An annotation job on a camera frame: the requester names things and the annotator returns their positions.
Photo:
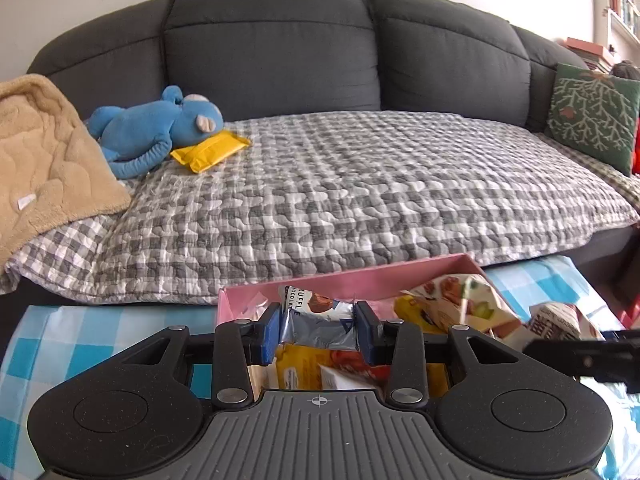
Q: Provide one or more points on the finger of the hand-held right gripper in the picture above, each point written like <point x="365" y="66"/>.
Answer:
<point x="600" y="357"/>

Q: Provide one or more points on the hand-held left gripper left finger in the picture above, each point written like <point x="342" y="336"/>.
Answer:
<point x="270" y="335"/>

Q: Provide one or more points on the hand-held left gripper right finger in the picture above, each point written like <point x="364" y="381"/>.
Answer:
<point x="363" y="335"/>

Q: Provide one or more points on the clear white snack packet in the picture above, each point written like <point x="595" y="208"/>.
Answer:
<point x="257" y="305"/>

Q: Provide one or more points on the silver blue chocolate packet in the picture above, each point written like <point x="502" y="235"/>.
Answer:
<point x="315" y="330"/>

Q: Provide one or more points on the white nut snack packet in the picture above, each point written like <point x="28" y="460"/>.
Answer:
<point x="560" y="322"/>

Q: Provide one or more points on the pink cardboard box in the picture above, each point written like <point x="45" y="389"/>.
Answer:
<point x="350" y="280"/>

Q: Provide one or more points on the red plastic stool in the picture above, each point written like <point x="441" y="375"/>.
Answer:
<point x="631" y="316"/>

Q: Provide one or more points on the grey checked quilt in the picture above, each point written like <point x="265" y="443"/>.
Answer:
<point x="350" y="185"/>

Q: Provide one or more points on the yellow packet beside plush toy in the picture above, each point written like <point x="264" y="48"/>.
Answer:
<point x="210" y="150"/>

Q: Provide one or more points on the blue checked tablecloth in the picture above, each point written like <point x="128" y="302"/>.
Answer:
<point x="75" y="340"/>

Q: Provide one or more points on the orange soft toy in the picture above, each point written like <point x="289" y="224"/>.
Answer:
<point x="636" y="155"/>

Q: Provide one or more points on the blue plush toy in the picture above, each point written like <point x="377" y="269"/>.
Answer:
<point x="145" y="125"/>

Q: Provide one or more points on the green branch-print pillow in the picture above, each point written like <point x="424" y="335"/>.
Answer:
<point x="590" y="110"/>

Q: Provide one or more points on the dark grey sofa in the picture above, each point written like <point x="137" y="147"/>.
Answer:
<point x="270" y="50"/>

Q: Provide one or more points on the beige fleece blanket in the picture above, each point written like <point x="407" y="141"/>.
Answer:
<point x="45" y="160"/>

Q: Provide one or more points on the dark grey cloth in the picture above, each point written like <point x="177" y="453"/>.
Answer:
<point x="627" y="69"/>

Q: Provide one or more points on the stack of books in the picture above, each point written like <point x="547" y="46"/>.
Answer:
<point x="590" y="52"/>

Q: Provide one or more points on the wall bookshelf with books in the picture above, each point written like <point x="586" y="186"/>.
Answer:
<point x="625" y="5"/>

